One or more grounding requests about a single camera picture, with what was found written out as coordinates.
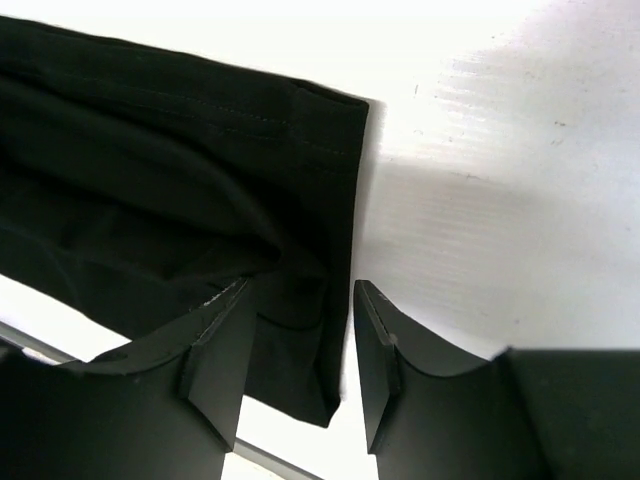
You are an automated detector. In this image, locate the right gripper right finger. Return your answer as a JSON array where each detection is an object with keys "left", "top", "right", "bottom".
[{"left": 354, "top": 280, "right": 639, "bottom": 479}]

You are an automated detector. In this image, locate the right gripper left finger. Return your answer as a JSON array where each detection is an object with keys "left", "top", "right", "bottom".
[{"left": 1, "top": 278, "right": 256, "bottom": 479}]

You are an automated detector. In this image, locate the black skirt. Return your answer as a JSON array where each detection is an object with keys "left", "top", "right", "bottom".
[{"left": 1, "top": 17, "right": 369, "bottom": 427}]

